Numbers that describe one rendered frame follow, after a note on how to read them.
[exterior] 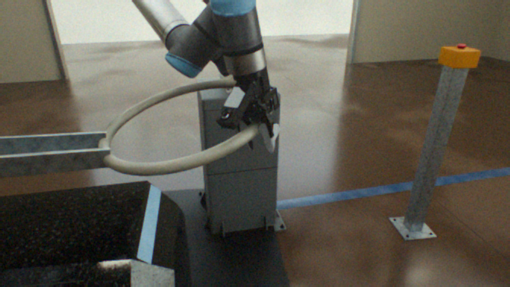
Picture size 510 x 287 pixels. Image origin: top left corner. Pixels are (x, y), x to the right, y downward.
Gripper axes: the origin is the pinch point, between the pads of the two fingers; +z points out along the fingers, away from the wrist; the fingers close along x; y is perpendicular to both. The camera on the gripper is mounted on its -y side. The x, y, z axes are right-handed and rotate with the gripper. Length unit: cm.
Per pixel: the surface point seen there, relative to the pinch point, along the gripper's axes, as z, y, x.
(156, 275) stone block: 17.0, -32.5, 12.4
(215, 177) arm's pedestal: 59, 42, 67
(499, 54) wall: 234, 717, -74
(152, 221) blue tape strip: 13.8, -21.8, 24.0
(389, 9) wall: 103, 581, 103
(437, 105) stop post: 43, 114, -28
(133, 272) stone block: 12.2, -35.8, 13.9
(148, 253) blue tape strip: 13.4, -30.3, 15.9
